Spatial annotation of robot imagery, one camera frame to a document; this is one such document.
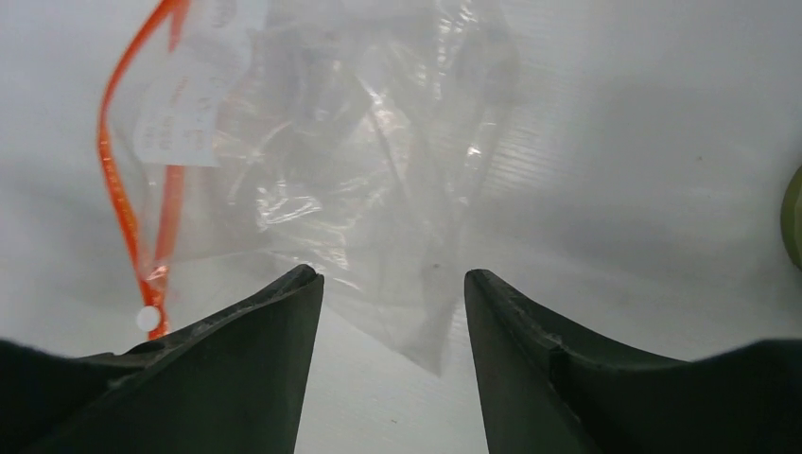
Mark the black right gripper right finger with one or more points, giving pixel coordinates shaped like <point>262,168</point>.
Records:
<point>550,385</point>

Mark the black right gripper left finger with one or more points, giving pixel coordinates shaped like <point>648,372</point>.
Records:
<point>233,382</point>

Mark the clear zip top bag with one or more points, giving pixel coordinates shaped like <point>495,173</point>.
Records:
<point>350,136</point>

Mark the green plastic bin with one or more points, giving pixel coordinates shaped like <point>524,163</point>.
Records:
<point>790,219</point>

